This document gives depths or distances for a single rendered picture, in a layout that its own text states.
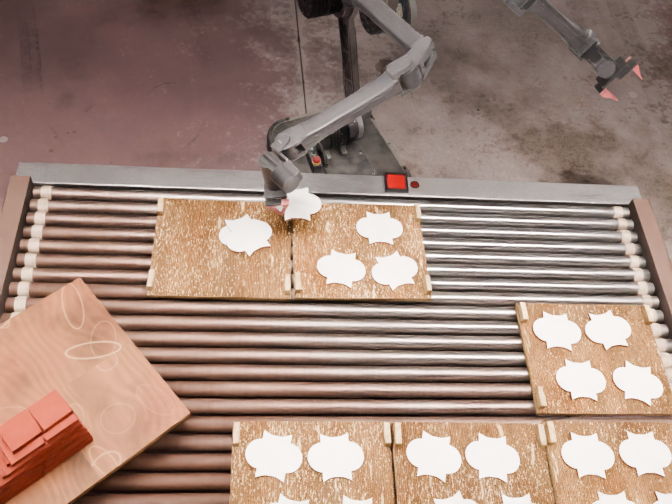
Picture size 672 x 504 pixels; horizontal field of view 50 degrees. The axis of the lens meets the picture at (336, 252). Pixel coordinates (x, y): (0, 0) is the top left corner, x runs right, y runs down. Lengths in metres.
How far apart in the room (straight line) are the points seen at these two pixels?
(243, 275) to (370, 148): 1.46
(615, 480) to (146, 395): 1.24
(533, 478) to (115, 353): 1.13
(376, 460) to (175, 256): 0.83
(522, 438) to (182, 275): 1.06
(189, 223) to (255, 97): 1.79
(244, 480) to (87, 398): 0.44
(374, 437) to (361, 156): 1.72
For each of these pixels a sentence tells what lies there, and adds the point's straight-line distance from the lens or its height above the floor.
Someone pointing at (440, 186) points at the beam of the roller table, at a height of 0.92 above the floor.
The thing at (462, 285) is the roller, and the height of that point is 0.92.
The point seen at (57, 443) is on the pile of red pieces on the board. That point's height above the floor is 1.15.
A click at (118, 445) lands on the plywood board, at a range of 1.86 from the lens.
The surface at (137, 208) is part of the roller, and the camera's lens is 2.34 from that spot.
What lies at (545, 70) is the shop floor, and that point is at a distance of 4.53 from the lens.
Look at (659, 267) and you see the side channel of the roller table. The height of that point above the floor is 0.95.
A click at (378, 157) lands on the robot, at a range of 3.43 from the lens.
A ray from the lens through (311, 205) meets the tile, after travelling 2.17.
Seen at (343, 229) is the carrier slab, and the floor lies 0.94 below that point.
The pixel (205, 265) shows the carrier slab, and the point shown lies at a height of 0.94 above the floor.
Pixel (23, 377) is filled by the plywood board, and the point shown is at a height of 1.04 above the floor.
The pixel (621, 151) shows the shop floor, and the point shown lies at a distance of 4.25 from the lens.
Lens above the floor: 2.77
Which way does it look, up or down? 56 degrees down
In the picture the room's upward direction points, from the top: 11 degrees clockwise
